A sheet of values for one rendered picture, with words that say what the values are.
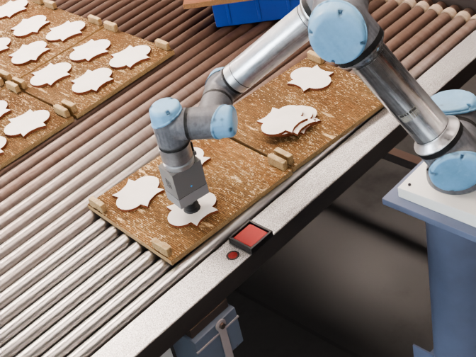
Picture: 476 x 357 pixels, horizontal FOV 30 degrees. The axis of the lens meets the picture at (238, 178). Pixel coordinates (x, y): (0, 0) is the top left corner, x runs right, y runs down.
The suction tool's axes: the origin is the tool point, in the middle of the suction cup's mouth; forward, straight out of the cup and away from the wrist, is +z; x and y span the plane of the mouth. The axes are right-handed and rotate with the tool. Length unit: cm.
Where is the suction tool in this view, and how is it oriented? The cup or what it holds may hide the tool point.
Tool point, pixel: (192, 210)
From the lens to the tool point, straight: 220.0
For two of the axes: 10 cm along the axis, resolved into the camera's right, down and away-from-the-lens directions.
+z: 1.8, 7.7, 6.1
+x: 5.9, 4.2, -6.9
